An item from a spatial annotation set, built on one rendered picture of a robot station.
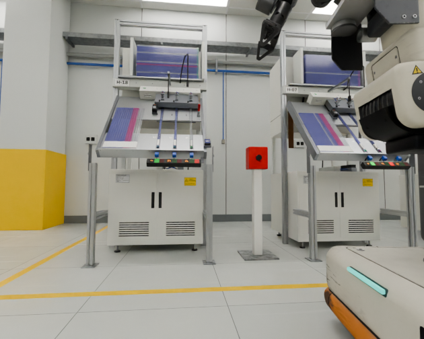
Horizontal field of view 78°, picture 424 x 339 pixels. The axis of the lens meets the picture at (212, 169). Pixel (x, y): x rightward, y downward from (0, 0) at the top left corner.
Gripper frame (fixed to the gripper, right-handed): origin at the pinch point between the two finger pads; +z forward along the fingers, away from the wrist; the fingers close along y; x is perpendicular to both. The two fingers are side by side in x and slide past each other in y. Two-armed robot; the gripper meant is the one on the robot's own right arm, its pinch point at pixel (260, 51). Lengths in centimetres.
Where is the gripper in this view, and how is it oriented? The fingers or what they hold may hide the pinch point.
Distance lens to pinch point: 108.9
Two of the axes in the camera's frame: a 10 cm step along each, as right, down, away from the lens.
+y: -0.6, -0.9, -9.9
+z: -4.8, 8.7, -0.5
